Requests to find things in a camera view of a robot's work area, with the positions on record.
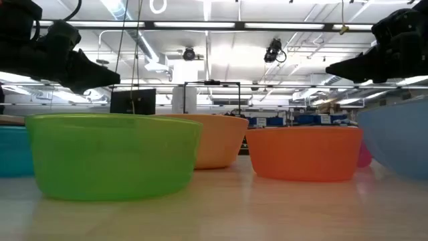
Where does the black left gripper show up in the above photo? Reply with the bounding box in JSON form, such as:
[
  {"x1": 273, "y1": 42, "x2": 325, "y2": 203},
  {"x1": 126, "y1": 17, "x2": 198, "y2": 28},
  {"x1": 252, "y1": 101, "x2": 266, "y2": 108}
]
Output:
[{"x1": 0, "y1": 19, "x2": 122, "y2": 96}]

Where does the white ring ceiling light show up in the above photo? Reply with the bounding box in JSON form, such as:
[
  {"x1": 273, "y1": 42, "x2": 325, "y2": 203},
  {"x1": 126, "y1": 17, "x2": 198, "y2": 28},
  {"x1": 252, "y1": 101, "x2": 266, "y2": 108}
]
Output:
[{"x1": 148, "y1": 0, "x2": 168, "y2": 15}]

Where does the black metal frame stand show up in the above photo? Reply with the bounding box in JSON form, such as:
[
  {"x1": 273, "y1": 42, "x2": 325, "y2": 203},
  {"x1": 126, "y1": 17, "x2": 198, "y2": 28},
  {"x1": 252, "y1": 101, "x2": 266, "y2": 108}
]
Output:
[{"x1": 182, "y1": 80, "x2": 242, "y2": 117}]

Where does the teal plastic bowl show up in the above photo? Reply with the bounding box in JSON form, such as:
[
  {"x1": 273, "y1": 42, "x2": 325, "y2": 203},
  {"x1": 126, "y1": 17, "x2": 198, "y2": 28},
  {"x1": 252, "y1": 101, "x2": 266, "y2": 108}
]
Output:
[{"x1": 0, "y1": 125, "x2": 35, "y2": 178}]

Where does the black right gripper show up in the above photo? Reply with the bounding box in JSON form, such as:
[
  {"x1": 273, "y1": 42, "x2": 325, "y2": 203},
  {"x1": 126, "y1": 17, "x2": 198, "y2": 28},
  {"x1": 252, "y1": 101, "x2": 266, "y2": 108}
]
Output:
[{"x1": 325, "y1": 8, "x2": 428, "y2": 84}]

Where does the blue storage bin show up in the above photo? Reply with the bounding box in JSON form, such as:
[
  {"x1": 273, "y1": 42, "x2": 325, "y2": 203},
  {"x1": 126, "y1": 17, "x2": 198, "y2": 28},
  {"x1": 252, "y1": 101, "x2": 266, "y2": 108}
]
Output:
[
  {"x1": 295, "y1": 114, "x2": 349, "y2": 126},
  {"x1": 246, "y1": 116, "x2": 286, "y2": 128}
]

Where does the white building pillar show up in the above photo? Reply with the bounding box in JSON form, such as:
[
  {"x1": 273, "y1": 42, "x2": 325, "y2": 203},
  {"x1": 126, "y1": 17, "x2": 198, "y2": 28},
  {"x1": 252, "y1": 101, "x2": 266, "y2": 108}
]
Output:
[{"x1": 171, "y1": 60, "x2": 199, "y2": 115}]

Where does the pink plastic bowl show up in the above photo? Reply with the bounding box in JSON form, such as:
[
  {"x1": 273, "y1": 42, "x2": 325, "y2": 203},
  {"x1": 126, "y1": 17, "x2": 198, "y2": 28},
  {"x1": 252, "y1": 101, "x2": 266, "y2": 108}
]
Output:
[{"x1": 356, "y1": 139, "x2": 373, "y2": 169}]

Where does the black ceiling camera with cable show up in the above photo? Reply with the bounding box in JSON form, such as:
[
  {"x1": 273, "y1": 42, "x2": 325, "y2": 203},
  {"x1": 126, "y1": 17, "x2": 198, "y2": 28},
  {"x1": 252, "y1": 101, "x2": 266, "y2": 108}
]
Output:
[{"x1": 263, "y1": 37, "x2": 288, "y2": 64}]

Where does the peach plastic bowl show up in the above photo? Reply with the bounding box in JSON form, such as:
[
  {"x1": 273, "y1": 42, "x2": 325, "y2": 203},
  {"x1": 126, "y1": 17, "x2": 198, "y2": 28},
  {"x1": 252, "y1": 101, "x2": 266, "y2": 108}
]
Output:
[{"x1": 156, "y1": 113, "x2": 250, "y2": 170}]

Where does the thin hanging cable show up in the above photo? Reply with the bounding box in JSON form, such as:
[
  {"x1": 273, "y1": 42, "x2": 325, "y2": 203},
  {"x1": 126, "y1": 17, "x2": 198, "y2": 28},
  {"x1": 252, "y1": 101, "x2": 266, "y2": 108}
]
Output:
[
  {"x1": 110, "y1": 0, "x2": 130, "y2": 101},
  {"x1": 129, "y1": 0, "x2": 144, "y2": 115}
]

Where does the wooden shelf board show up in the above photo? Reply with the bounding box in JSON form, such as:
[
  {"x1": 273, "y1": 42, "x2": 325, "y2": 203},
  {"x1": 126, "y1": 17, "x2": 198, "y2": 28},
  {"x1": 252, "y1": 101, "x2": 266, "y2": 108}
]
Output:
[{"x1": 0, "y1": 114, "x2": 27, "y2": 127}]

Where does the orange plastic bowl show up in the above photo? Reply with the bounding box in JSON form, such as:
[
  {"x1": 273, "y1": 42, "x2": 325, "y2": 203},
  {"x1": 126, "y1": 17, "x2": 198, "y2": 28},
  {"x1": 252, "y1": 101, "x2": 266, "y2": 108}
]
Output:
[{"x1": 245, "y1": 126, "x2": 364, "y2": 183}]

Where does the black overhead rig rail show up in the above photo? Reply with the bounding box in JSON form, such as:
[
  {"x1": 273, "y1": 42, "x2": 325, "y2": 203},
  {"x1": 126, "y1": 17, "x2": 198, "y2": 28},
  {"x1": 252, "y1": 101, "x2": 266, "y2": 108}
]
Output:
[{"x1": 32, "y1": 20, "x2": 376, "y2": 33}]

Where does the blue plastic bowl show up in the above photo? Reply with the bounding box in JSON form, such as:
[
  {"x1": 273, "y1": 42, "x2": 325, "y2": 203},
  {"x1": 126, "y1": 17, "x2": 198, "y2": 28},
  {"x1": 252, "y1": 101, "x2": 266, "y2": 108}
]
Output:
[{"x1": 355, "y1": 96, "x2": 428, "y2": 181}]

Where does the green translucent plastic bowl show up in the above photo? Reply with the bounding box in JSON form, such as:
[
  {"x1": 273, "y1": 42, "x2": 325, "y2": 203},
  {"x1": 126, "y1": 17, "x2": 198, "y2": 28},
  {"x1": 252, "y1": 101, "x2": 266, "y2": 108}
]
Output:
[{"x1": 25, "y1": 112, "x2": 204, "y2": 202}]

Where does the black computer monitor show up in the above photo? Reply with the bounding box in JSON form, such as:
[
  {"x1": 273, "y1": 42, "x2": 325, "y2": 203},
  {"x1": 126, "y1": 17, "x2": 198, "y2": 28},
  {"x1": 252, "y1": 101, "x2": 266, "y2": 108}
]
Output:
[{"x1": 110, "y1": 88, "x2": 157, "y2": 116}]

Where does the yellow hanging plug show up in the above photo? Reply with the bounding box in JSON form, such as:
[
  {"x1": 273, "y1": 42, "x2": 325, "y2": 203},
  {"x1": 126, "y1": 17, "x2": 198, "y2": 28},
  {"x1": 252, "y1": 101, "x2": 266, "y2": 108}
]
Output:
[{"x1": 338, "y1": 0, "x2": 350, "y2": 36}]

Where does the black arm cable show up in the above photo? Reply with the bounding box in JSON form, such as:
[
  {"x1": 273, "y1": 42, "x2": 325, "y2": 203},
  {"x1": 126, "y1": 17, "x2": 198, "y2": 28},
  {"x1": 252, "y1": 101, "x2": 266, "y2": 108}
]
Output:
[{"x1": 62, "y1": 0, "x2": 83, "y2": 22}]

